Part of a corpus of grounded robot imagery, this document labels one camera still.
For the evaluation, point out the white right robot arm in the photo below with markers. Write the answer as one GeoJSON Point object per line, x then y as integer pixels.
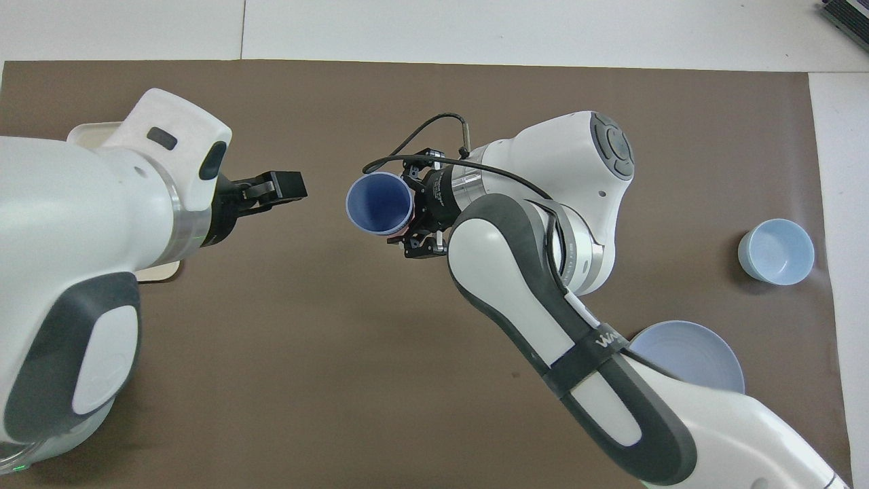
{"type": "Point", "coordinates": [516, 272]}

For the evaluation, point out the brown table mat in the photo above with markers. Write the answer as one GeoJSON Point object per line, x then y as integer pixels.
{"type": "Point", "coordinates": [339, 339]}

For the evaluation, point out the blue plastic cup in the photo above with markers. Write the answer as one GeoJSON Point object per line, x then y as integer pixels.
{"type": "Point", "coordinates": [377, 204]}

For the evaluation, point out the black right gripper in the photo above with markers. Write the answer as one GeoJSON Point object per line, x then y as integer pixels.
{"type": "Point", "coordinates": [438, 200]}

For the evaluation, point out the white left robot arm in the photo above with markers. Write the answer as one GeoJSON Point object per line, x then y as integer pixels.
{"type": "Point", "coordinates": [68, 204]}

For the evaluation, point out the light blue bowl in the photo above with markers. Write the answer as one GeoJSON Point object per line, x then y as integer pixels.
{"type": "Point", "coordinates": [777, 251]}

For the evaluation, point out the blue plastic plate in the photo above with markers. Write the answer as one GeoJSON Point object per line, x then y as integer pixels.
{"type": "Point", "coordinates": [692, 353]}

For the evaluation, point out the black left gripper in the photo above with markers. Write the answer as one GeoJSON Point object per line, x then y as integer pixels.
{"type": "Point", "coordinates": [223, 204]}

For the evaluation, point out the grey striped device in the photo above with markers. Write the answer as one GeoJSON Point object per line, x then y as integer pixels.
{"type": "Point", "coordinates": [848, 12]}

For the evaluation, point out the pink plastic cup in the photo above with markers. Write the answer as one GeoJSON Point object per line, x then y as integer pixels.
{"type": "Point", "coordinates": [404, 230]}

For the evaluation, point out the cream rectangular tray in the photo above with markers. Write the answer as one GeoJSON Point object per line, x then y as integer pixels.
{"type": "Point", "coordinates": [88, 132]}

